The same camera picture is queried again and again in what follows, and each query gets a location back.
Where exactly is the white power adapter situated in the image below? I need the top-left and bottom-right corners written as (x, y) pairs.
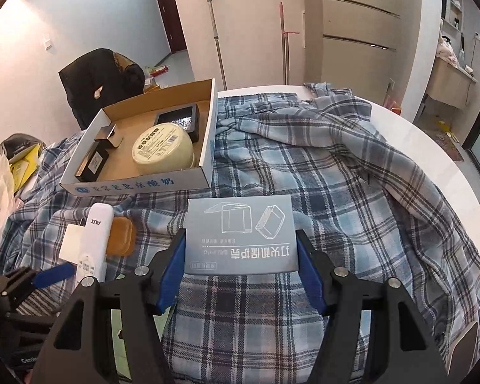
top-left (59, 224), bottom-right (85, 265)

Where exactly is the white AUX remote control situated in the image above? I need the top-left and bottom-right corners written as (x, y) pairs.
top-left (75, 203), bottom-right (114, 285)

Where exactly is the tan leather case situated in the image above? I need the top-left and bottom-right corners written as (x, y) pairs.
top-left (106, 217), bottom-right (136, 257)

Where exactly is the small black box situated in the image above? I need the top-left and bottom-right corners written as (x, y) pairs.
top-left (75, 141), bottom-right (109, 183)

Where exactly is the round cream candy tin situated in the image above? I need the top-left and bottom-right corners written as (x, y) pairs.
top-left (132, 123), bottom-right (195, 175)

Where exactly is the grey lighter case box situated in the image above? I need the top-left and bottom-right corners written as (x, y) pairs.
top-left (185, 195), bottom-right (298, 276)

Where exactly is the black square display case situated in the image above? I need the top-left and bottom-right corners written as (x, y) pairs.
top-left (154, 103), bottom-right (199, 143)

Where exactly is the green leather pouch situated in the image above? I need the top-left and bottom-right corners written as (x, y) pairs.
top-left (118, 274), bottom-right (175, 383)

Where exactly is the smartphone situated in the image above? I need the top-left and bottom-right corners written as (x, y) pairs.
top-left (446, 321), bottom-right (478, 384)

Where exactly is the yellow box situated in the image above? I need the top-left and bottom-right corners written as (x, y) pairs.
top-left (10, 144), bottom-right (42, 192)

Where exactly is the grey bag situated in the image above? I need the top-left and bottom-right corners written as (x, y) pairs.
top-left (0, 133), bottom-right (46, 164)

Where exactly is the blue plaid cloth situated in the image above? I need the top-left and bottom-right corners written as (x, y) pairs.
top-left (0, 81), bottom-right (480, 384)

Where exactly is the cardboard tray box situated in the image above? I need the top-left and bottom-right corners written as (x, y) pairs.
top-left (60, 80), bottom-right (218, 197)

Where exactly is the floor mat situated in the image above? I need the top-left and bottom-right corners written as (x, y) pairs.
top-left (429, 131), bottom-right (464, 162)

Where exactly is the red paper bag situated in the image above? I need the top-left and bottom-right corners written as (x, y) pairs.
top-left (383, 94), bottom-right (401, 115)

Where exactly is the bathroom vanity cabinet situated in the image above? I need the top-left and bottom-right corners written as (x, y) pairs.
top-left (426, 57), bottom-right (478, 110)

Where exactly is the dark wooden door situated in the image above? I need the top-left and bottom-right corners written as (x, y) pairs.
top-left (157, 0), bottom-right (187, 53)

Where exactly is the beige refrigerator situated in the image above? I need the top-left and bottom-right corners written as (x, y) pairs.
top-left (303, 0), bottom-right (421, 104)

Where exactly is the grey mop handle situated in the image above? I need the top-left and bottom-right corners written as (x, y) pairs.
top-left (206, 0), bottom-right (228, 90)

